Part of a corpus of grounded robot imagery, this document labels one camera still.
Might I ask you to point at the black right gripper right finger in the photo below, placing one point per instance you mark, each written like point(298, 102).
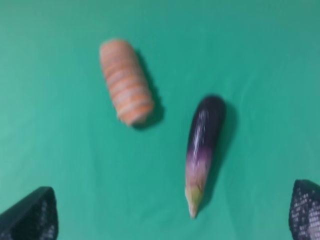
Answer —
point(304, 211)

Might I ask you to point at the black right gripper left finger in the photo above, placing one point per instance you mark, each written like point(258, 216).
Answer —
point(35, 217)

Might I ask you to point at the purple eggplant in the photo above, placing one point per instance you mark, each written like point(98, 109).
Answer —
point(206, 127)

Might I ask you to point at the orange striped sliced bread roll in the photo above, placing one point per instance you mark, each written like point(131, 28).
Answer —
point(126, 82)

